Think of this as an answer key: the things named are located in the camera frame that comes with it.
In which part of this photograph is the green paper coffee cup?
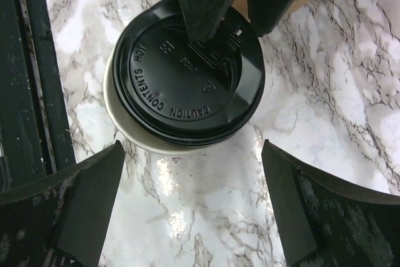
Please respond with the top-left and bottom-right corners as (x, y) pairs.
(102, 54), (199, 156)

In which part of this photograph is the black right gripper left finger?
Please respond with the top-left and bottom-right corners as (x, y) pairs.
(1, 141), (125, 266)

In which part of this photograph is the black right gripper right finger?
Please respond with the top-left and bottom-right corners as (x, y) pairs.
(262, 141), (399, 266)

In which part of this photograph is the black plastic cup lid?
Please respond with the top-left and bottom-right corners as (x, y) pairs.
(111, 0), (266, 148)

